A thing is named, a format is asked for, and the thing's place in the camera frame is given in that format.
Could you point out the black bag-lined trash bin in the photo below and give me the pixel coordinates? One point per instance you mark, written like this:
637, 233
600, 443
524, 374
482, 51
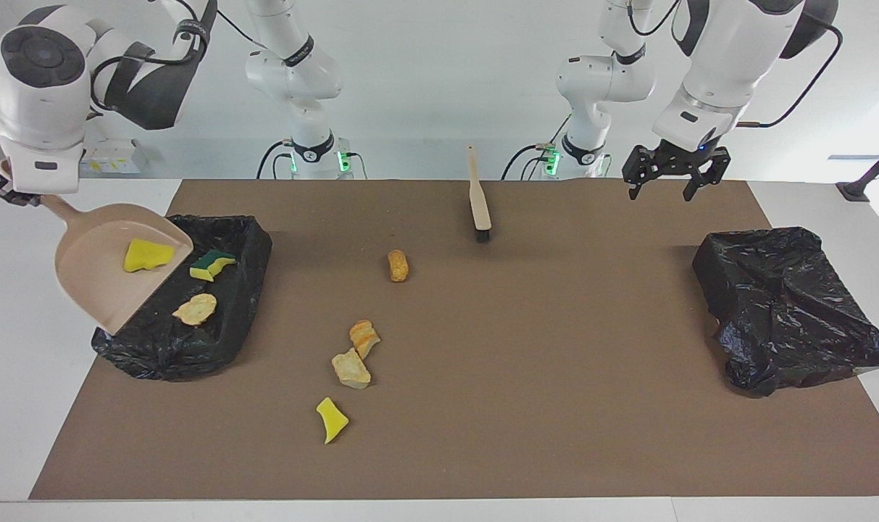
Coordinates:
780, 312
214, 341

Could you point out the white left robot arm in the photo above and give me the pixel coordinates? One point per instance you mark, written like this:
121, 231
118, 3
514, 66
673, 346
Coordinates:
722, 51

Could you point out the yellow green-backed sponge piece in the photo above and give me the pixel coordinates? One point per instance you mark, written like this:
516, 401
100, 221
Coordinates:
201, 272

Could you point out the brown oval sponge chunk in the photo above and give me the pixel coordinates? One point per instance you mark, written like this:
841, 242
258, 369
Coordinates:
398, 266

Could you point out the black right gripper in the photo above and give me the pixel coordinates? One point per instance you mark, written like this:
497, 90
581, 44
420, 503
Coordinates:
20, 197

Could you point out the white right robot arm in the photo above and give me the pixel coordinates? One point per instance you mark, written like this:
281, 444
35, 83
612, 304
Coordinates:
40, 109

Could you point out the orange striped sponge chunk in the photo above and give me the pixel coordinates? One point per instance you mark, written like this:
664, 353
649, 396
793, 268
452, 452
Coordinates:
364, 337

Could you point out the tan sponge chunk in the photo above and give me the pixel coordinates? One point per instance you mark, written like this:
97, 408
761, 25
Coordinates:
195, 309
351, 370

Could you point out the brown table mat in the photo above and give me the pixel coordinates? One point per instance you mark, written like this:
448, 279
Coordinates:
591, 449

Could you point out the white cardboard box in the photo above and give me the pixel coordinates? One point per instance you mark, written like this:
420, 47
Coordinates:
124, 156

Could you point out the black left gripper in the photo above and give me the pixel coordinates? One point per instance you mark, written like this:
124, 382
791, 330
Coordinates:
678, 161

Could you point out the beige plastic dustpan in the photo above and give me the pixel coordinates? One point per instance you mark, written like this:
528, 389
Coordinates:
98, 283

